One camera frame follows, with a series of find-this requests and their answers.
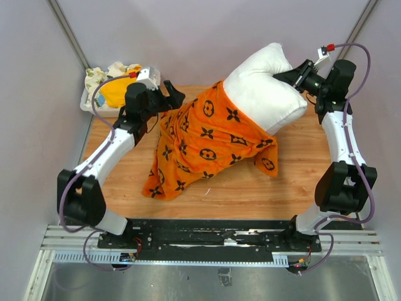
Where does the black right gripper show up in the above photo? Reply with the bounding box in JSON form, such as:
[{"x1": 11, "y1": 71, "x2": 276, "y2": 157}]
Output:
[{"x1": 273, "y1": 60, "x2": 329, "y2": 97}]

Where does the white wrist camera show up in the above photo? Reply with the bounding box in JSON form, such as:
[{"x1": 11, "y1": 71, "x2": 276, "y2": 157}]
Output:
[
  {"x1": 314, "y1": 46, "x2": 330, "y2": 70},
  {"x1": 136, "y1": 66, "x2": 160, "y2": 90}
]

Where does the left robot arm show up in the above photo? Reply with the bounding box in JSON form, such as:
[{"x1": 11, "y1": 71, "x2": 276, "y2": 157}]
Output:
[{"x1": 57, "y1": 80, "x2": 185, "y2": 248}]

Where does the slotted aluminium cable rail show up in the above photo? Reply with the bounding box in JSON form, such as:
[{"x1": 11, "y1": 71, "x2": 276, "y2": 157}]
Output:
[{"x1": 52, "y1": 250, "x2": 289, "y2": 268}]

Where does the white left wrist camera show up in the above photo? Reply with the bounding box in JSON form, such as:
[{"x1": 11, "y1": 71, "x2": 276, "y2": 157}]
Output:
[{"x1": 136, "y1": 66, "x2": 160, "y2": 90}]

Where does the right aluminium frame post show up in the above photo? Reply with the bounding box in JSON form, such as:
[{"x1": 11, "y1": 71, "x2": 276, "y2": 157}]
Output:
[{"x1": 345, "y1": 0, "x2": 382, "y2": 44}]

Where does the aluminium frame post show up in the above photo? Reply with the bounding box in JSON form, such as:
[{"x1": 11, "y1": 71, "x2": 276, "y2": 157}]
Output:
[
  {"x1": 46, "y1": 0, "x2": 90, "y2": 70},
  {"x1": 345, "y1": 0, "x2": 382, "y2": 44}
]

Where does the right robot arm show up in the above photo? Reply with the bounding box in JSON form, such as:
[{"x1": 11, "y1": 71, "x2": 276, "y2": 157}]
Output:
[{"x1": 261, "y1": 60, "x2": 377, "y2": 251}]

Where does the white pillow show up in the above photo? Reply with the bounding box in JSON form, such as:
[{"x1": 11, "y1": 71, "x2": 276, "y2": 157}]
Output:
[{"x1": 223, "y1": 43, "x2": 308, "y2": 135}]

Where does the orange monogram pillowcase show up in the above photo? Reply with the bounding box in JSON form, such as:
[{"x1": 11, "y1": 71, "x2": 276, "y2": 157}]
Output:
[{"x1": 142, "y1": 82, "x2": 278, "y2": 201}]

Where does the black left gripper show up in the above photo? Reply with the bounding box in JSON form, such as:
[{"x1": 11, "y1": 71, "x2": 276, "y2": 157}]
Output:
[{"x1": 142, "y1": 80, "x2": 186, "y2": 122}]

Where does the white plastic bin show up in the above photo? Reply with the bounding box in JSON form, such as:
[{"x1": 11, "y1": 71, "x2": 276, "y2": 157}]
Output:
[{"x1": 79, "y1": 65, "x2": 162, "y2": 119}]

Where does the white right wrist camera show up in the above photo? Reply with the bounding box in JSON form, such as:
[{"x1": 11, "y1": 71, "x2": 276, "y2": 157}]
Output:
[{"x1": 314, "y1": 46, "x2": 330, "y2": 70}]

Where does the floral patterned cloth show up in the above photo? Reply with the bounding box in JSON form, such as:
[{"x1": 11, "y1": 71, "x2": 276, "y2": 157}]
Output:
[{"x1": 84, "y1": 61, "x2": 145, "y2": 108}]

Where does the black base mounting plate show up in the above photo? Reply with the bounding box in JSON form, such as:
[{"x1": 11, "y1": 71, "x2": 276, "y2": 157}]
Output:
[{"x1": 97, "y1": 219, "x2": 321, "y2": 261}]

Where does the yellow cloth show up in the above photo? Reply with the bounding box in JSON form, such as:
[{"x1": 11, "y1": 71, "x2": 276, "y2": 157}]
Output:
[{"x1": 100, "y1": 62, "x2": 142, "y2": 108}]

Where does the left aluminium frame post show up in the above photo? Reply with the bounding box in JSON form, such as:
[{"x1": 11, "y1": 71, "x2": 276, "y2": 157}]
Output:
[{"x1": 46, "y1": 0, "x2": 90, "y2": 70}]

